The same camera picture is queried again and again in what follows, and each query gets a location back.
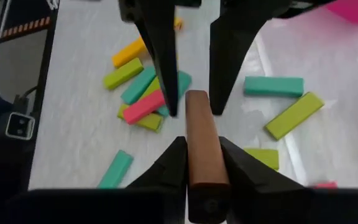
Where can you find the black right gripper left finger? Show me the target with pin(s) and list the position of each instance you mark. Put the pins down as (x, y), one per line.
(169, 174)

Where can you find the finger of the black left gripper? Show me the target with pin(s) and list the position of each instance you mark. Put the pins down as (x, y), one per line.
(228, 56)
(160, 46)

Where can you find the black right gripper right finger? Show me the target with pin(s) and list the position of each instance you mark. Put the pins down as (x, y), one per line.
(253, 193)

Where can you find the yellow wooden block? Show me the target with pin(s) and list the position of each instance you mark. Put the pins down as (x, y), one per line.
(129, 51)
(179, 23)

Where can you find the teal wooden block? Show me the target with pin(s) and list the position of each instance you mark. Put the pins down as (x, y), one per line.
(116, 169)
(184, 82)
(273, 86)
(138, 84)

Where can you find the brown wooden block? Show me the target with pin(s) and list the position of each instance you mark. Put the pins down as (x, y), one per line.
(205, 149)

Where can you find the green wooden block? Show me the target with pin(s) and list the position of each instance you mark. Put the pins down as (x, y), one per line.
(123, 73)
(294, 115)
(151, 122)
(153, 88)
(264, 157)

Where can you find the red wooden block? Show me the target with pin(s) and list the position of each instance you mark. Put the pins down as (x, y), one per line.
(326, 185)
(144, 106)

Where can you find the white work surface sheet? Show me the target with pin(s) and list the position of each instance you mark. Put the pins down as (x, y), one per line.
(337, 93)

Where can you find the pink plastic bin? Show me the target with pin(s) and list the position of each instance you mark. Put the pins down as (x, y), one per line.
(353, 11)

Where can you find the black panel with orange stripes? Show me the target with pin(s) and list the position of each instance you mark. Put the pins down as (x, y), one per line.
(23, 26)

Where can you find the silver frame bracket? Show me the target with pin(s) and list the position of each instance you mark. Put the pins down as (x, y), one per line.
(52, 3)

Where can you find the black metal table frame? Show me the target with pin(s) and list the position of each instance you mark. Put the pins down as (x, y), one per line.
(43, 81)

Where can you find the small silver-rimmed camera box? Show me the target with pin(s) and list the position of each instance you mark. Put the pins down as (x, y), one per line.
(20, 125)

